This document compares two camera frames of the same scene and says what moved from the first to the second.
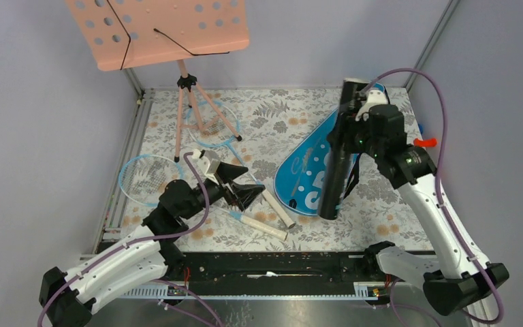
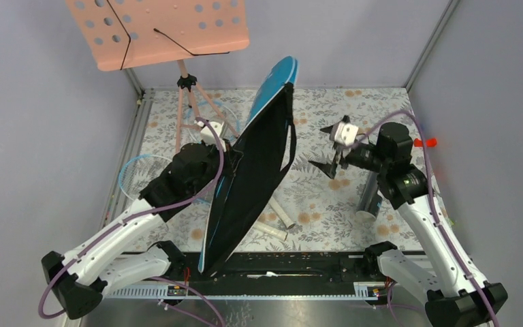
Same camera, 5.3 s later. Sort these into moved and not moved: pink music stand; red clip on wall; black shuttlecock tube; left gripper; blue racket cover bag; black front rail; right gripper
Moved: black shuttlecock tube; left gripper; right gripper; blue racket cover bag
Not moved: pink music stand; black front rail; red clip on wall
